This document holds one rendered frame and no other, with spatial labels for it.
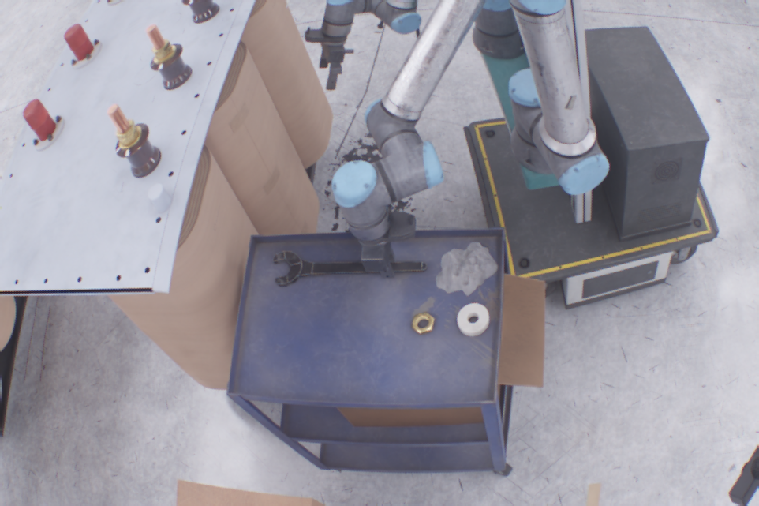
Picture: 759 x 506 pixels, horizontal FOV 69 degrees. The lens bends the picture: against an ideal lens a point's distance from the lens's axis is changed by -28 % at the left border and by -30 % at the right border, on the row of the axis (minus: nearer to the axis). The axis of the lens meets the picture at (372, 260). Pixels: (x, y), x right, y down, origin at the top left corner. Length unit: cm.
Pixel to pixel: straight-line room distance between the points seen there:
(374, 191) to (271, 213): 95
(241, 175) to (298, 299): 55
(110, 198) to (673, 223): 182
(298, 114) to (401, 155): 122
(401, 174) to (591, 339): 132
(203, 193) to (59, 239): 48
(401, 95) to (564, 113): 35
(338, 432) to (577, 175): 97
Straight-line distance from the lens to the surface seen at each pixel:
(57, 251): 161
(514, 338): 175
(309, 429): 207
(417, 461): 237
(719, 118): 338
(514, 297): 179
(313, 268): 182
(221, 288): 196
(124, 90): 184
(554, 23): 131
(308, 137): 279
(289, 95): 261
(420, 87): 150
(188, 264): 182
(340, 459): 243
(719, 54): 378
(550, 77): 143
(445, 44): 144
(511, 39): 219
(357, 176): 148
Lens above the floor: 240
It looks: 58 degrees down
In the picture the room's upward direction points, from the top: 24 degrees counter-clockwise
